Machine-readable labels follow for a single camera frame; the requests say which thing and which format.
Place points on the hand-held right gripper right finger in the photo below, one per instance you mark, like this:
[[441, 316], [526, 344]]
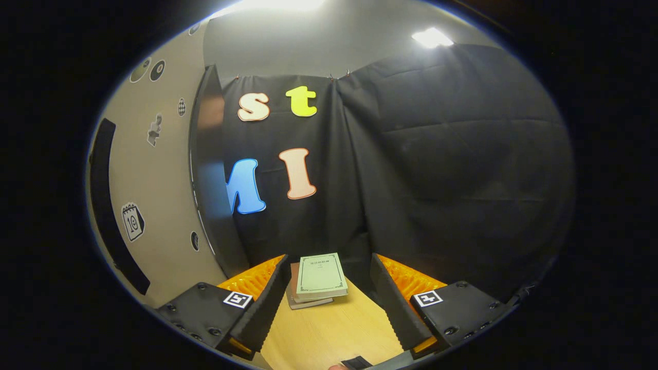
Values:
[[393, 308]]

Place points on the beige cabinet door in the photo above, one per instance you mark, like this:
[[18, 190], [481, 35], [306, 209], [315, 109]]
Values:
[[164, 195]]

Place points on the small ceiling light panel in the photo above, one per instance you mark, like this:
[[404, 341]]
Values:
[[432, 37]]

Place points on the black backdrop cloth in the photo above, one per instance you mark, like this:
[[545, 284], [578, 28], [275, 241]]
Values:
[[437, 154]]

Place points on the green book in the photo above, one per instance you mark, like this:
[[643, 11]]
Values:
[[321, 275]]

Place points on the brown book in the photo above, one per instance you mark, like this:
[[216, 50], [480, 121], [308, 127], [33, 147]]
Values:
[[294, 282]]

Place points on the large ceiling light panel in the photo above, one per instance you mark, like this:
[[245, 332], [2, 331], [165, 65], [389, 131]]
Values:
[[277, 4]]

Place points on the dark grey cabinet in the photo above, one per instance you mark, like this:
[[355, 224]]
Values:
[[216, 205]]

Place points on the grey book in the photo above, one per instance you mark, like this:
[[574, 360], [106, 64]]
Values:
[[308, 304]]

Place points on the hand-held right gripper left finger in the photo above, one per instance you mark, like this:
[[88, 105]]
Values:
[[262, 313]]

